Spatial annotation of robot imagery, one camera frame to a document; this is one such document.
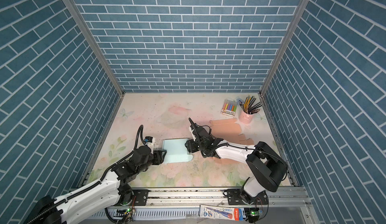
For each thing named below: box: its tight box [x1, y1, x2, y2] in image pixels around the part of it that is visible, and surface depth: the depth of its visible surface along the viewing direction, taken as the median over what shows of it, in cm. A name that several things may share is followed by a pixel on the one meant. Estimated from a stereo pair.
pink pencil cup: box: [238, 110, 255, 125], surface depth 98 cm
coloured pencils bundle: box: [238, 95, 263, 115], surface depth 98 cm
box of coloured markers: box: [221, 99, 238, 118], surface depth 113 cm
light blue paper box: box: [162, 138, 193, 164], surface depth 87 cm
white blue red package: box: [199, 204, 245, 221], surface depth 71 cm
